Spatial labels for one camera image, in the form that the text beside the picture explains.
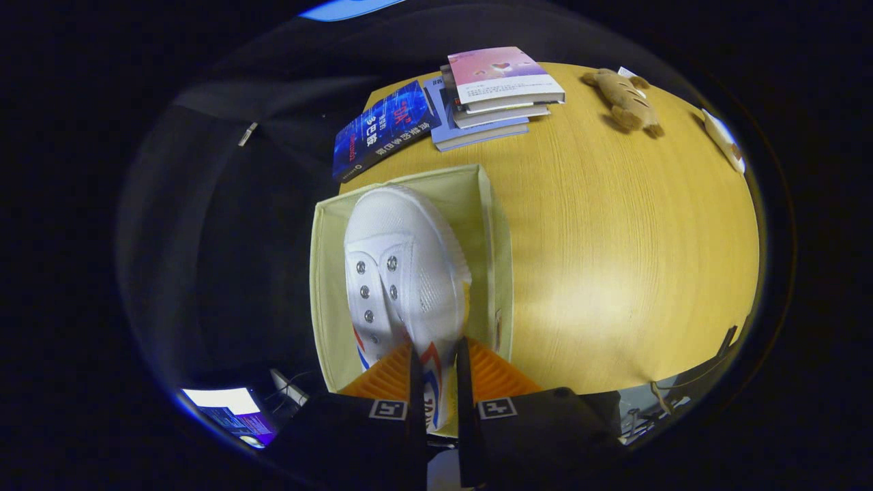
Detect white oval object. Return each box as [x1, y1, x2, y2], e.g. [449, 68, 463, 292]
[701, 109, 746, 176]

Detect computer monitor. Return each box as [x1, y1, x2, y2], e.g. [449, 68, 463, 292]
[181, 387, 277, 449]

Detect green fabric storage box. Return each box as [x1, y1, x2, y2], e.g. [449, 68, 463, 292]
[309, 164, 514, 438]

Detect white canvas shoe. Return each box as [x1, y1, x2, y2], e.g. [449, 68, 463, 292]
[343, 184, 473, 434]

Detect dark blue book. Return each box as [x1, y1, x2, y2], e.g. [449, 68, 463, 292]
[332, 80, 441, 183]

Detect brown plush toy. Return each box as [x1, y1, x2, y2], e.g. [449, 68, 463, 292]
[581, 67, 664, 139]

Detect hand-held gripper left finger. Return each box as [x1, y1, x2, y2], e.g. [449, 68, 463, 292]
[269, 340, 427, 491]

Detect grey cover book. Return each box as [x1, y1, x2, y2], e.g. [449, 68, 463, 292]
[442, 63, 565, 115]
[450, 102, 550, 130]

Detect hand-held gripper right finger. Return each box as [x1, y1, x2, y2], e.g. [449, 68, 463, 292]
[456, 336, 625, 488]

